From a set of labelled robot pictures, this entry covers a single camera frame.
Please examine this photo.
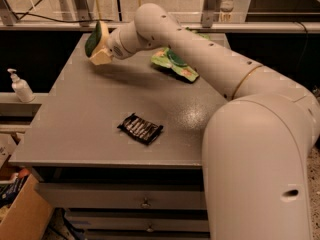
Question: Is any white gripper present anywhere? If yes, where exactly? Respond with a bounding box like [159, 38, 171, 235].
[90, 29, 132, 65]

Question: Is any yellow green sponge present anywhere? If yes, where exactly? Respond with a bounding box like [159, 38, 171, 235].
[85, 21, 109, 58]

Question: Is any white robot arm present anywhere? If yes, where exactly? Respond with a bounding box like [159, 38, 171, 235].
[85, 4, 320, 240]

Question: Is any grey metal railing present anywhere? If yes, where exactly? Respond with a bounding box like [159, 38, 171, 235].
[0, 0, 320, 33]

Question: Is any green snack bag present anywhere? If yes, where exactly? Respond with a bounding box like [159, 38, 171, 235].
[150, 27, 212, 84]

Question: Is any black snack wrapper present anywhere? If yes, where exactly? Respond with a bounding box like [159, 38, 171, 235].
[117, 113, 163, 145]

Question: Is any white pump bottle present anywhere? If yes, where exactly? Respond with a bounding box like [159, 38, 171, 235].
[7, 68, 35, 103]

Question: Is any grey drawer cabinet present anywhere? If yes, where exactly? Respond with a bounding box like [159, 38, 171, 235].
[10, 43, 225, 240]

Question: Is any top drawer knob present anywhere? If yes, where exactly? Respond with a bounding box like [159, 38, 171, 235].
[140, 198, 151, 209]

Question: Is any drawer knob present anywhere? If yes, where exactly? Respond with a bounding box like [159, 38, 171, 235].
[140, 198, 151, 209]
[146, 224, 155, 233]

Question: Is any cardboard box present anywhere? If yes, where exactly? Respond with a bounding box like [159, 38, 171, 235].
[0, 175, 54, 240]

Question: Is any black cable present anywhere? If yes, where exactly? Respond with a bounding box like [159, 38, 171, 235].
[13, 12, 114, 25]

